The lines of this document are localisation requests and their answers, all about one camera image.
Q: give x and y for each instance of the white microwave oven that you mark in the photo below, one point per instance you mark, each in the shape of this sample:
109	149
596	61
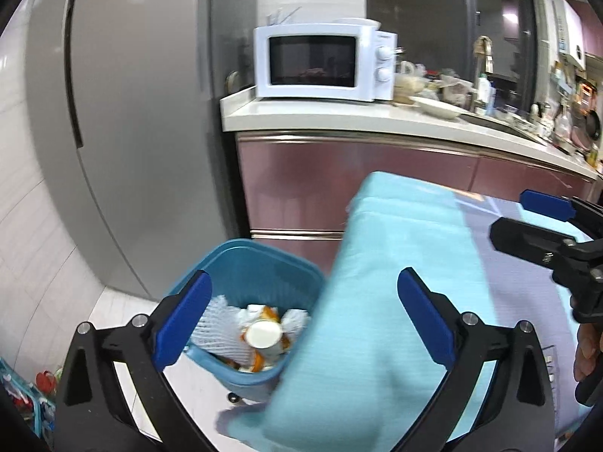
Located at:
311	63

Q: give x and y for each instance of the white plate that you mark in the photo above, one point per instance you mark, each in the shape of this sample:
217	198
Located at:
436	107

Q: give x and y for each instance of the orange snack wrapper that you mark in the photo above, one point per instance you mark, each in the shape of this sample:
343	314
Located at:
271	313

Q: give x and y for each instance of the dark kitchen window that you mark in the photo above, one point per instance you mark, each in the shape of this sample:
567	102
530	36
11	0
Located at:
438	19

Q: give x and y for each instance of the white kitchen counter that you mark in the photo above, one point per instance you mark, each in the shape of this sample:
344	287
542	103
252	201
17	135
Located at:
292	115

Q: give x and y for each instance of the white wall water heater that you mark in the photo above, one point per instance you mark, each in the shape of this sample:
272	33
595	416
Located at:
570	33

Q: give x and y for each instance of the teal striped table cloth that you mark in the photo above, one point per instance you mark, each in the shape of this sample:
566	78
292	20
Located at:
400	235

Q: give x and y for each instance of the pink lower cabinets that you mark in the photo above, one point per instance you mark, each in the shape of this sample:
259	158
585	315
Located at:
306	183

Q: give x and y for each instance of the white dotted paper cup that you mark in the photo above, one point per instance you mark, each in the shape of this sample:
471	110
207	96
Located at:
264	334

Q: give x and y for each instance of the white pump bottle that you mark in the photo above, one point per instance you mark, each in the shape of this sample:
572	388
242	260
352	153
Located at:
483	96

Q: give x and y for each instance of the black frying pan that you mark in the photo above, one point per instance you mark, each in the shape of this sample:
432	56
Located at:
592	125

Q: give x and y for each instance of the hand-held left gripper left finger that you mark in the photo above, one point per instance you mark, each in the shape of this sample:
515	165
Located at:
186	325

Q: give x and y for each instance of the grey refrigerator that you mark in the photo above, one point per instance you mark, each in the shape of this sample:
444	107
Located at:
141	127

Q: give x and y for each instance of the person's right hand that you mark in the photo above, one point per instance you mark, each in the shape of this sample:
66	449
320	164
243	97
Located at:
586	353

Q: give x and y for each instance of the blue plastic waste bin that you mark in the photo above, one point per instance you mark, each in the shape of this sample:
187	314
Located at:
264	268

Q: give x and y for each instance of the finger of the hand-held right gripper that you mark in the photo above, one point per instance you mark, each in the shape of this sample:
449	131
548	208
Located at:
523	238
546	205

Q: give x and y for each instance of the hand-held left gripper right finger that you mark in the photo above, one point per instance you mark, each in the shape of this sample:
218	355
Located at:
424	325

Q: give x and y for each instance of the white foam fruit net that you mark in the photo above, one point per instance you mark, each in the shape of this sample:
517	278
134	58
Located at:
221	329

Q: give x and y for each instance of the teal plastic rack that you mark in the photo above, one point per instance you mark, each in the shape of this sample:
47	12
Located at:
28	400

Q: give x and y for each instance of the metal kitchen faucet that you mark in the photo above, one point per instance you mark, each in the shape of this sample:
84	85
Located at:
485	56

